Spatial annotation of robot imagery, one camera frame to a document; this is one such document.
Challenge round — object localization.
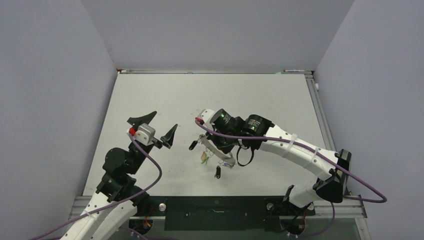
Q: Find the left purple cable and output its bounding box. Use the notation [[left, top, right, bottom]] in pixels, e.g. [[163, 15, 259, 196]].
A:
[[28, 130, 163, 240]]

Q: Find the purple cable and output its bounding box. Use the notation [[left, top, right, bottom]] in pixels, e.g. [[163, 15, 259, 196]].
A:
[[28, 130, 163, 240], [194, 119, 388, 238]]

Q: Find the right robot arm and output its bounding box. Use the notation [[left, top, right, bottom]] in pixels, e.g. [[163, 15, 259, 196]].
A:
[[196, 108, 352, 214]]

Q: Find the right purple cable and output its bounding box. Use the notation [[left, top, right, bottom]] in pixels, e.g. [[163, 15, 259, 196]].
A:
[[194, 119, 388, 238]]

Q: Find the yellow key tag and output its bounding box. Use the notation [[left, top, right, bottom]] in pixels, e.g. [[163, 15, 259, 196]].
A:
[[200, 151, 209, 161]]

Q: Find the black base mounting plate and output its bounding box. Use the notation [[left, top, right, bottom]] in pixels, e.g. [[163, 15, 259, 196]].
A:
[[127, 196, 316, 234]]

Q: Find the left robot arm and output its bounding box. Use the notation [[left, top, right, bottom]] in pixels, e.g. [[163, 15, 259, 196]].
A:
[[62, 111, 178, 240]]

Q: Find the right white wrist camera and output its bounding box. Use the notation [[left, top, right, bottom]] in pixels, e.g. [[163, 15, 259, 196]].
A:
[[197, 109, 215, 130]]

